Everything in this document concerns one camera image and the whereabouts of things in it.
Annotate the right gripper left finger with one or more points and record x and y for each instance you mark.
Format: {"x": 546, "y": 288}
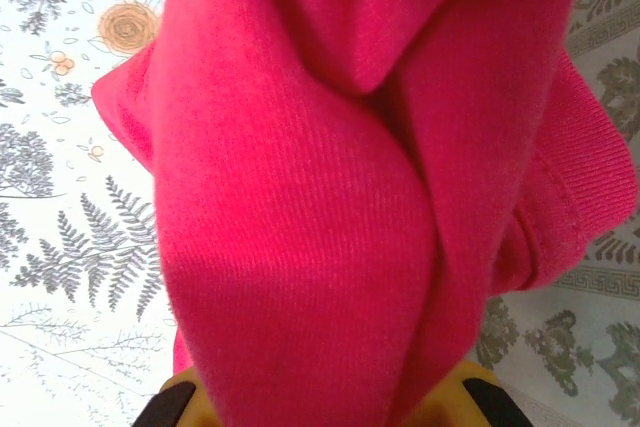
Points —
{"x": 175, "y": 402}

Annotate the floral tablecloth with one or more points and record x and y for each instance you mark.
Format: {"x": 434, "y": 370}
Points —
{"x": 65, "y": 247}

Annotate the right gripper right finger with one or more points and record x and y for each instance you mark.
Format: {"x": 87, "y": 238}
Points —
{"x": 470, "y": 397}

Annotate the red t-shirt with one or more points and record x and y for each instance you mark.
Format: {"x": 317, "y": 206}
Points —
{"x": 320, "y": 197}

